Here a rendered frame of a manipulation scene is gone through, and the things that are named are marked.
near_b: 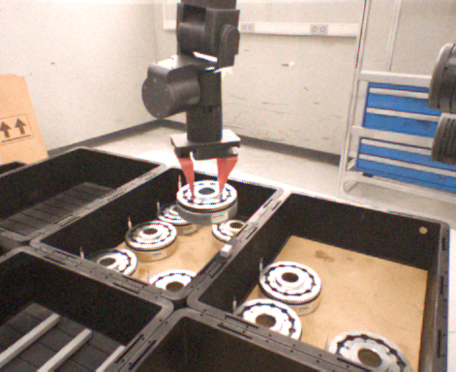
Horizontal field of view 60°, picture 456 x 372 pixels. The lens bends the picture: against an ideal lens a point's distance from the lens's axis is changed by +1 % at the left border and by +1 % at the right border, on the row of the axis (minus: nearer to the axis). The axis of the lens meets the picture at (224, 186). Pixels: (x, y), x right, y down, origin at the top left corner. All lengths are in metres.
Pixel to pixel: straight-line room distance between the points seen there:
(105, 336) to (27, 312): 0.15
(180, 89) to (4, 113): 3.00
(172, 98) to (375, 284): 0.48
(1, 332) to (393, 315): 0.60
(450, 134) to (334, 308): 0.88
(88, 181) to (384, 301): 0.81
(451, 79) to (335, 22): 2.59
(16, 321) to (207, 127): 0.42
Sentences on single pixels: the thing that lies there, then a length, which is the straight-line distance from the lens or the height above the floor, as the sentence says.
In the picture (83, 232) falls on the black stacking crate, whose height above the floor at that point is 0.90.
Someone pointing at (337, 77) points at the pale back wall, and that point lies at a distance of 3.49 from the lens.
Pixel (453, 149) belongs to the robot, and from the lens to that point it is 1.43.
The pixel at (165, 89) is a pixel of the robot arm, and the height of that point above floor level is 1.18.
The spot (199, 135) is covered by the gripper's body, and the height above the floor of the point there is 1.10.
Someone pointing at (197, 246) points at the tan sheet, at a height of 0.83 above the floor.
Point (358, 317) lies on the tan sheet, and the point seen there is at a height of 0.83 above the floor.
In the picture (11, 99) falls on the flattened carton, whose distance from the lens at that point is 3.52.
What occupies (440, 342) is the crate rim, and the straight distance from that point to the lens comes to 0.54.
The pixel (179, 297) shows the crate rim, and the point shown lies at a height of 0.93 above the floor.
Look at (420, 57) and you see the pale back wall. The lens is 3.31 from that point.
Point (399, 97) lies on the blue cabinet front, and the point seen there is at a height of 0.81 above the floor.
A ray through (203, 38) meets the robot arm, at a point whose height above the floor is 1.24.
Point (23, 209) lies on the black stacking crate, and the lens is 1.06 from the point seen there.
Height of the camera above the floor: 1.27
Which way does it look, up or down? 24 degrees down
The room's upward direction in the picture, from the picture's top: straight up
